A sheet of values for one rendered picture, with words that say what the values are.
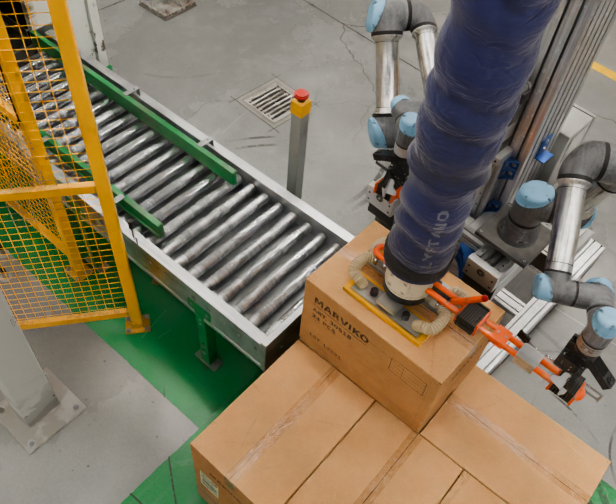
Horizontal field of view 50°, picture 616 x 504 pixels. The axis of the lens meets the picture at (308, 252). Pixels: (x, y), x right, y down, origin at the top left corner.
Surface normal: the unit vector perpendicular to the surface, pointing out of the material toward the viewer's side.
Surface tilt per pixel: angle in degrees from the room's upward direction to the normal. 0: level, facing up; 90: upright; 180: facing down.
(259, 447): 0
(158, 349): 0
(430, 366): 0
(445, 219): 79
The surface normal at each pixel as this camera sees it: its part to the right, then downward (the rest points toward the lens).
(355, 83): 0.07, -0.62
